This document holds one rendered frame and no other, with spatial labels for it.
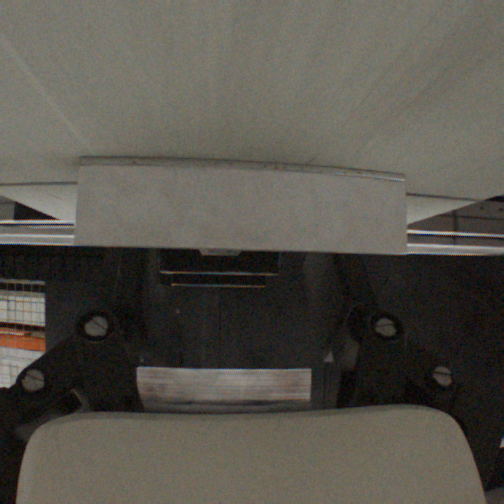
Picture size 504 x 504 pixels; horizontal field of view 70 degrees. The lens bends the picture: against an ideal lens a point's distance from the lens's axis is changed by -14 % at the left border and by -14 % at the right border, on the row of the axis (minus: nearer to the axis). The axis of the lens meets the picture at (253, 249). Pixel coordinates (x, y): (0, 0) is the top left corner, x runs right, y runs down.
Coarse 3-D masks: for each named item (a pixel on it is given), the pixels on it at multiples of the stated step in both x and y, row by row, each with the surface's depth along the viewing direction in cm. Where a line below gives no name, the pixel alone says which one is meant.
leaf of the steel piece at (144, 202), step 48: (96, 192) 9; (144, 192) 10; (192, 192) 10; (240, 192) 10; (288, 192) 10; (336, 192) 10; (384, 192) 11; (96, 240) 9; (144, 240) 10; (192, 240) 10; (240, 240) 10; (288, 240) 10; (336, 240) 10; (384, 240) 10
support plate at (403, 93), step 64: (0, 0) 3; (64, 0) 4; (128, 0) 4; (192, 0) 4; (256, 0) 4; (320, 0) 4; (384, 0) 4; (448, 0) 3; (0, 64) 5; (64, 64) 5; (128, 64) 5; (192, 64) 5; (256, 64) 5; (320, 64) 5; (384, 64) 5; (448, 64) 5; (0, 128) 7; (64, 128) 7; (128, 128) 8; (192, 128) 8; (256, 128) 8; (320, 128) 8; (384, 128) 7; (448, 128) 7; (0, 192) 13; (64, 192) 14; (448, 192) 12
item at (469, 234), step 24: (0, 216) 43; (432, 216) 48; (456, 216) 48; (480, 216) 49; (0, 240) 50; (24, 240) 49; (48, 240) 49; (72, 240) 49; (408, 240) 48; (432, 240) 48; (456, 240) 49; (480, 240) 49
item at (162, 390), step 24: (144, 384) 22; (168, 384) 22; (192, 384) 22; (216, 384) 23; (240, 384) 23; (264, 384) 23; (288, 384) 23; (144, 408) 21; (168, 408) 22; (192, 408) 22; (216, 408) 22; (240, 408) 22; (264, 408) 22; (288, 408) 22; (312, 408) 22
